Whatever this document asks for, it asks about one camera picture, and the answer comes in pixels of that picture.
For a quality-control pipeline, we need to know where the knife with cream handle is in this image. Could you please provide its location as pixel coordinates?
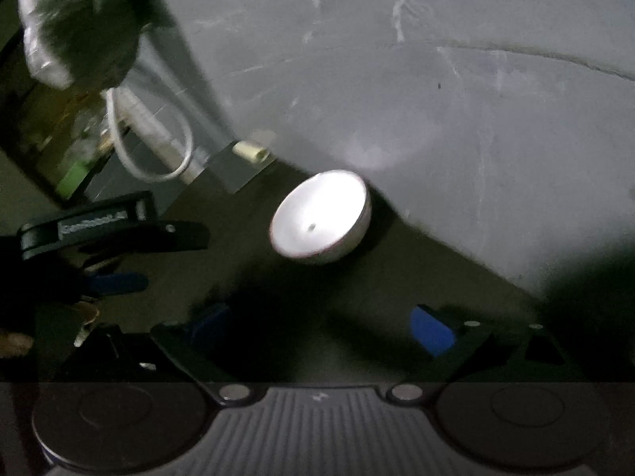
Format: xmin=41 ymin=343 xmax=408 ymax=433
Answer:
xmin=195 ymin=141 xmax=275 ymax=194

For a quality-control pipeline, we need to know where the white cable loop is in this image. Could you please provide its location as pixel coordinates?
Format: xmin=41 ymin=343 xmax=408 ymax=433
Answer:
xmin=104 ymin=86 xmax=195 ymax=184

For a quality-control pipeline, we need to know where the white bowl with red rim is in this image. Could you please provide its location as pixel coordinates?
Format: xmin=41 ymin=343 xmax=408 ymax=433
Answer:
xmin=269 ymin=170 xmax=371 ymax=263

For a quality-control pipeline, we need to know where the clear plastic bag of greens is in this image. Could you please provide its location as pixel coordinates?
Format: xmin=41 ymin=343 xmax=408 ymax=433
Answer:
xmin=17 ymin=0 xmax=172 ymax=92

